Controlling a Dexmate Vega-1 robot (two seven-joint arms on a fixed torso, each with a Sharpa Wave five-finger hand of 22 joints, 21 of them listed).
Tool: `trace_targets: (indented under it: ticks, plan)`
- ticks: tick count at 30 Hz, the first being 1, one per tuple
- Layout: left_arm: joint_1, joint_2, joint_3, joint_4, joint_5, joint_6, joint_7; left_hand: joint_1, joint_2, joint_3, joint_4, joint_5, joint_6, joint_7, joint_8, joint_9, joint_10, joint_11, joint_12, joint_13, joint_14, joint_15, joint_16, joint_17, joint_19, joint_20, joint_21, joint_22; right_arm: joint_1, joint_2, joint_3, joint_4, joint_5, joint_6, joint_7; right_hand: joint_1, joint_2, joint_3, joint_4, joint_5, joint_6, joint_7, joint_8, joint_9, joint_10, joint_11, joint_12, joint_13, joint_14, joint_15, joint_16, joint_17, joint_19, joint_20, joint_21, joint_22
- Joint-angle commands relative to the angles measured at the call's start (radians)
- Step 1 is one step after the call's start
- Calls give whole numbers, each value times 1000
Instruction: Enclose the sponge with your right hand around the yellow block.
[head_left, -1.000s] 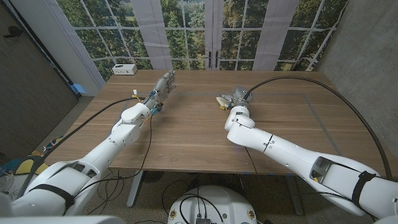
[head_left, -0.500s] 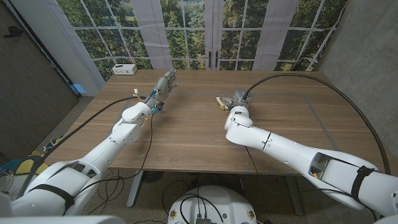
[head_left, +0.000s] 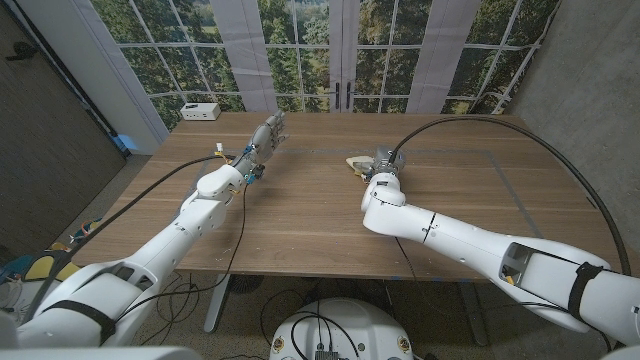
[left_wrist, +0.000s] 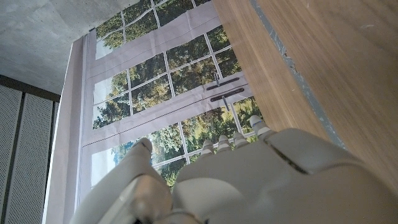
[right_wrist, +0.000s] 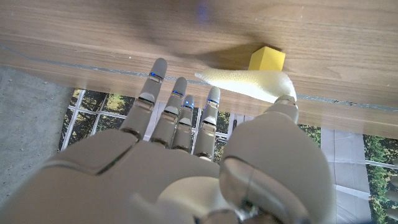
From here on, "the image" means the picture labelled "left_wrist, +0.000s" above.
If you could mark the printed window backdrop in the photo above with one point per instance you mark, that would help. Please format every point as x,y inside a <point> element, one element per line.
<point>161,71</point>

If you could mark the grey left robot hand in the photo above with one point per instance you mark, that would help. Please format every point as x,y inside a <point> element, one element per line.
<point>264,180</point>

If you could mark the grey tape outline on table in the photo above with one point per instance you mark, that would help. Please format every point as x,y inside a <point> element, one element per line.
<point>295,74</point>

